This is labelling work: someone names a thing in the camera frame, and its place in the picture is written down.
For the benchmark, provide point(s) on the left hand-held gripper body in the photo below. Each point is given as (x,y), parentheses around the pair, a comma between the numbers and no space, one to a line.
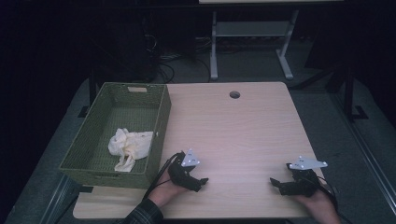
(182,174)

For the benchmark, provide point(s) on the black floor stand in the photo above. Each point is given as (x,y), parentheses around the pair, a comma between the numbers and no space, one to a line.
(348,93)

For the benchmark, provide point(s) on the cream cloth with brown print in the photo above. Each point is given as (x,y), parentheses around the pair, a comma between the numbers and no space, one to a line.
(130,146)

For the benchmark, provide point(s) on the person's right hand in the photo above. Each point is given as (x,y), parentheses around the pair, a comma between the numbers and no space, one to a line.
(322,207)

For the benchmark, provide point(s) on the long aluminium rail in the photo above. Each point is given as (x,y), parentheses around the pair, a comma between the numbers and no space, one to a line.
(367,155)

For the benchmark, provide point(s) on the green woven basket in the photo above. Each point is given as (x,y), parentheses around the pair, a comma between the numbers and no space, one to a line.
(102,140)

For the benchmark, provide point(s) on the short aluminium rail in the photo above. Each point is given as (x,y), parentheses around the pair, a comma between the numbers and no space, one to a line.
(57,199)

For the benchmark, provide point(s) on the white metal stand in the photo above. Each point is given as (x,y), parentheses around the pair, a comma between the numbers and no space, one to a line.
(252,28)

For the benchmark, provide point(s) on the person's left hand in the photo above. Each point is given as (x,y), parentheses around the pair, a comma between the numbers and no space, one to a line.
(165,193)

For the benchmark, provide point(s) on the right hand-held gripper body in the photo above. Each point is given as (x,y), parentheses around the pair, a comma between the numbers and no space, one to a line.
(303,183)

